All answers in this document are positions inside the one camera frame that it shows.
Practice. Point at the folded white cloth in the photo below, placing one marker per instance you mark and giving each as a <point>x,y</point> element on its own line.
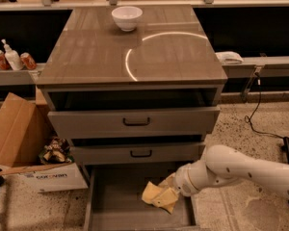
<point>229,57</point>

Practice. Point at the red soda can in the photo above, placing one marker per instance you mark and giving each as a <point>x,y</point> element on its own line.
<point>4,65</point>
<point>28,61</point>

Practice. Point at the white ceramic bowl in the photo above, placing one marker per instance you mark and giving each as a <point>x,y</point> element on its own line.
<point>127,17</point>

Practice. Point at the yellow sponge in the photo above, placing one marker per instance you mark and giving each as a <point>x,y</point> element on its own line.
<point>150,194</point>

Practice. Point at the bottom grey drawer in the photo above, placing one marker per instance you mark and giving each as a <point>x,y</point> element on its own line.
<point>115,200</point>

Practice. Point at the white pump bottle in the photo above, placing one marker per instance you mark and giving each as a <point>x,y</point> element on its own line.
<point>12,57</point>

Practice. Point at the crumpled snack bag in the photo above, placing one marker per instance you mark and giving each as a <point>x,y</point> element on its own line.
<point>56,152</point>

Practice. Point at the right red soda can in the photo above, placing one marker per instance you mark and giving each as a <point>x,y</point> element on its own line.
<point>28,61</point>

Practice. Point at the left red soda can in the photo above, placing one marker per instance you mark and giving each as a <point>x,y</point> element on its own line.
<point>4,65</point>

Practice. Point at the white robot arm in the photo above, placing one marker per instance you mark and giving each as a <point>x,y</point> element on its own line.
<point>221,165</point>

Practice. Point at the grey drawer cabinet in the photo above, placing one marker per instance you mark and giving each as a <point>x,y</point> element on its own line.
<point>167,62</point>

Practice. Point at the middle grey drawer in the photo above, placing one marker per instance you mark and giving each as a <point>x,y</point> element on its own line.
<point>137,153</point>

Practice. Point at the top grey drawer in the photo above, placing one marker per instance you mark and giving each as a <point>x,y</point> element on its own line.
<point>134,123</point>

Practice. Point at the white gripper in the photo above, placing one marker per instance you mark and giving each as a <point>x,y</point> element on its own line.
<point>182,181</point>

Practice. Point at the grey drawer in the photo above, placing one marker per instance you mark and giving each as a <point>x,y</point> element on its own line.
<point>137,153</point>
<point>115,200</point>
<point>134,123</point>

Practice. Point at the brown cardboard box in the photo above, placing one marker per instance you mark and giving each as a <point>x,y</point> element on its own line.
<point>23,135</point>

